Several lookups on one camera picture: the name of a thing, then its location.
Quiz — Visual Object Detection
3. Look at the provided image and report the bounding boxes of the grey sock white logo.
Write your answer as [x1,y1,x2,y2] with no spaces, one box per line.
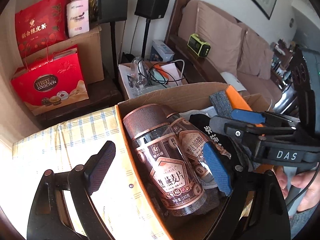
[209,90,233,118]

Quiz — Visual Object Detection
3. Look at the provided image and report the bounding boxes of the brown oat jar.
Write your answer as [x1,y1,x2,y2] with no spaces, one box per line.
[161,105,217,190]
[123,104,206,217]

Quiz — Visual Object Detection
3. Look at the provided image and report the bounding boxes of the black sock white characters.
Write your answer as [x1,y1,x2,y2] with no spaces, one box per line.
[188,113,247,173]

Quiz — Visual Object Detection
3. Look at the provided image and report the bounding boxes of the grey sweater forearm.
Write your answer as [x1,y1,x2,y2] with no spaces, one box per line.
[290,206,317,239]

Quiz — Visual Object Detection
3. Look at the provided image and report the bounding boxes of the right hand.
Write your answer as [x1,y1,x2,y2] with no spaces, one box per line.
[273,166,320,212]

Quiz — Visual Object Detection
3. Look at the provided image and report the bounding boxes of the white mesh cloth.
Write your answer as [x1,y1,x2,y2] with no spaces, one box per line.
[180,106,217,121]

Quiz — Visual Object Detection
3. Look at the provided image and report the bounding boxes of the orange cardboard box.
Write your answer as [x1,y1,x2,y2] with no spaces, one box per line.
[114,81,278,240]

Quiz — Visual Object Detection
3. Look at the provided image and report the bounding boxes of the yellow checked cloth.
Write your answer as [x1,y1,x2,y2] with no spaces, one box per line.
[2,107,169,239]

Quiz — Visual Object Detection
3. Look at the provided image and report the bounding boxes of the beige sofa cushion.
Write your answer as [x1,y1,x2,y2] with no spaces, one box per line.
[177,0,281,104]

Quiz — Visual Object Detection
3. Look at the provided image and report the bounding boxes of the green portable radio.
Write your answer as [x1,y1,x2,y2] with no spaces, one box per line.
[187,34,211,58]

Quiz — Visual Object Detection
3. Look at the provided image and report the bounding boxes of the blue white small box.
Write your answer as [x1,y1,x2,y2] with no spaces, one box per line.
[150,40,175,62]

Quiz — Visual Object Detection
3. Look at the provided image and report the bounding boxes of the dark wooden low table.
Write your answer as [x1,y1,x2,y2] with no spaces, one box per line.
[37,69,123,128]

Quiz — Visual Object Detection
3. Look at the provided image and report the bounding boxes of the red Ferrero gift bag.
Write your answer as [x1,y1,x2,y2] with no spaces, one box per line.
[11,45,89,116]

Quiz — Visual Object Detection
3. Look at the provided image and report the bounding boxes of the black speaker right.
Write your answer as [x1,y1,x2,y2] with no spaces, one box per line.
[135,0,170,20]

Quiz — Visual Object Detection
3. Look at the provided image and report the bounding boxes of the black speaker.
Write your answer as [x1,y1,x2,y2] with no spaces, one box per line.
[135,0,170,20]
[98,0,128,23]

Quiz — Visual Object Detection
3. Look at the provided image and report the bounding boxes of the brown cardboard box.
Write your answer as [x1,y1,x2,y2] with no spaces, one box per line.
[22,24,105,85]

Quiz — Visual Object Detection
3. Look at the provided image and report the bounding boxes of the black speaker left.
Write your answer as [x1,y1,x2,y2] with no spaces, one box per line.
[98,0,128,23]

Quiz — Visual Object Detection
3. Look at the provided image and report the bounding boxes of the white health product pack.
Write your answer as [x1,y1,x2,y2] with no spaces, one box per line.
[67,0,90,38]

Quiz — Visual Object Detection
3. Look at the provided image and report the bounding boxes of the dark red tea bag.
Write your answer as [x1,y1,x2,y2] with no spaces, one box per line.
[15,0,71,58]

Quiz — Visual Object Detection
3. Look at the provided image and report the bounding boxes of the black braided cable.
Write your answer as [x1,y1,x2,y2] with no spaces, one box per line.
[285,162,320,207]

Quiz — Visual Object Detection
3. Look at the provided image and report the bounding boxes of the open box with cables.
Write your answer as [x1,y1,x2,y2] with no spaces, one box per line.
[118,57,188,100]

